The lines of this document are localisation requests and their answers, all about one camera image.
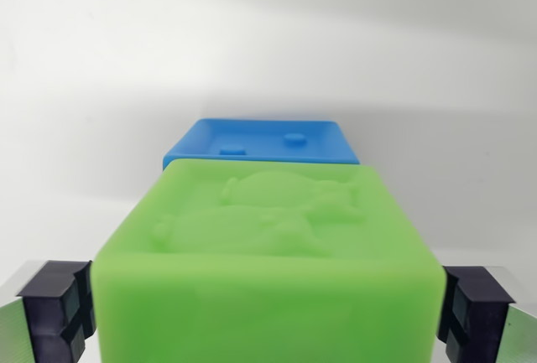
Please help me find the black-padded silver gripper right finger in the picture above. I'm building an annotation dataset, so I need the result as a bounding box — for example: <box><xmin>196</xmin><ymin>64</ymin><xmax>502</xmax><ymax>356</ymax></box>
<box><xmin>435</xmin><ymin>264</ymin><xmax>537</xmax><ymax>363</ymax></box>

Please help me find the black-padded silver gripper left finger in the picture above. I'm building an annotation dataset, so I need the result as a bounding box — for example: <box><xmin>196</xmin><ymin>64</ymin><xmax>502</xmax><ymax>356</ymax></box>
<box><xmin>0</xmin><ymin>258</ymin><xmax>99</xmax><ymax>363</ymax></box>

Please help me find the green embossed plastic cube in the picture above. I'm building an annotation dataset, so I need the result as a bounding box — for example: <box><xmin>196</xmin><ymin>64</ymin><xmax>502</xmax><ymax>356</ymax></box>
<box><xmin>91</xmin><ymin>158</ymin><xmax>447</xmax><ymax>363</ymax></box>

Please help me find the blue embossed plastic cube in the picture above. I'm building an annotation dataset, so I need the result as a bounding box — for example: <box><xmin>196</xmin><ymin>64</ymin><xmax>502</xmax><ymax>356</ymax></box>
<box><xmin>162</xmin><ymin>117</ymin><xmax>361</xmax><ymax>172</ymax></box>

